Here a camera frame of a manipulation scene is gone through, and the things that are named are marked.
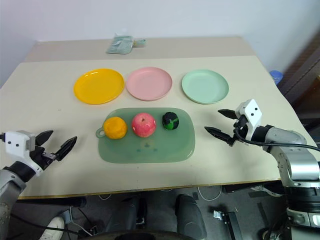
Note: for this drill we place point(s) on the pink red apple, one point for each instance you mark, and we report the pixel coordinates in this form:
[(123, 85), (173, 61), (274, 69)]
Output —
[(144, 125)]

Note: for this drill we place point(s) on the dark green avocado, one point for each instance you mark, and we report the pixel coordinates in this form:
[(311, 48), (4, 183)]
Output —
[(170, 121)]

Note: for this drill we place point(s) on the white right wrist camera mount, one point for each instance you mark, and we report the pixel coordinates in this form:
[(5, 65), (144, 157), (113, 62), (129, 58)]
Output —
[(251, 113)]

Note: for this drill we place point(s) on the yellow round plate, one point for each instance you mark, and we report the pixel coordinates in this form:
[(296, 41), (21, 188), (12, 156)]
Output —
[(98, 86)]

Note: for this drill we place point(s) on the black table frame beam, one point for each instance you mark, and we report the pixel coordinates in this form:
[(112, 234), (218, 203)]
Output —
[(50, 202)]

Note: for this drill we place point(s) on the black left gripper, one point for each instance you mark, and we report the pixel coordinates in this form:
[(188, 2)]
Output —
[(41, 157)]

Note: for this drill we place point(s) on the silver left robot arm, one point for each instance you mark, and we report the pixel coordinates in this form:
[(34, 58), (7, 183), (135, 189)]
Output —
[(7, 190)]

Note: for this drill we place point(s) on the pale green packet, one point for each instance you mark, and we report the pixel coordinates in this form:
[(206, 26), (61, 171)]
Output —
[(119, 45)]

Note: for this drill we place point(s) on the black metal table foot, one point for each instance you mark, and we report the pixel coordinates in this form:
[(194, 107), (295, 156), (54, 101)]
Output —
[(228, 223)]

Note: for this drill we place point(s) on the white sneaker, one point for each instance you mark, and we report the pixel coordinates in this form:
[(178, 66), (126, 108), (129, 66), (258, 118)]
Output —
[(52, 228)]

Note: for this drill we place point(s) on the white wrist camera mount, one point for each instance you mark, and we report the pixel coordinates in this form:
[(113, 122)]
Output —
[(251, 113), (16, 145)]

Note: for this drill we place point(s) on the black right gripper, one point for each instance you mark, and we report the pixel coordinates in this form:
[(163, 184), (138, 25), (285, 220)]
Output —
[(241, 127)]

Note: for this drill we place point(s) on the mint green round plate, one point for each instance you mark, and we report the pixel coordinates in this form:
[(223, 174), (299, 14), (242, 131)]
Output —
[(205, 86)]

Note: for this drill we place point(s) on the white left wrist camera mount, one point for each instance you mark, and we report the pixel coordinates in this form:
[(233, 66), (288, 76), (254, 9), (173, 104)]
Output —
[(16, 145)]

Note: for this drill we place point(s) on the orange fruit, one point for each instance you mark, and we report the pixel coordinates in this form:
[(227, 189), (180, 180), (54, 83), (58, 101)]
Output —
[(115, 127)]

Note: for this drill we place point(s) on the small green yellow object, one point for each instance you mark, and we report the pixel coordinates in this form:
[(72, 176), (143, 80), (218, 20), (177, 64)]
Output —
[(140, 42)]

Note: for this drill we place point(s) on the pink round plate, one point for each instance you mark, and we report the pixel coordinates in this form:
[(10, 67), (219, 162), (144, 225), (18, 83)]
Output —
[(149, 83)]

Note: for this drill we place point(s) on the dark wooden cabinet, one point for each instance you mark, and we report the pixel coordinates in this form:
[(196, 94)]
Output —
[(303, 75)]

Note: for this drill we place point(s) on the dark rounded shape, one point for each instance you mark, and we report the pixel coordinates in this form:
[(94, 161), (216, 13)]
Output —
[(191, 217)]

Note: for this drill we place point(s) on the translucent green cutting board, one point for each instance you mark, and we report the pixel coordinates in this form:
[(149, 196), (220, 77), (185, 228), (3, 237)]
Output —
[(150, 148)]

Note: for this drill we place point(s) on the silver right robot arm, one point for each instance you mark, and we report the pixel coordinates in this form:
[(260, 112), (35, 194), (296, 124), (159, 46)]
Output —
[(295, 165)]

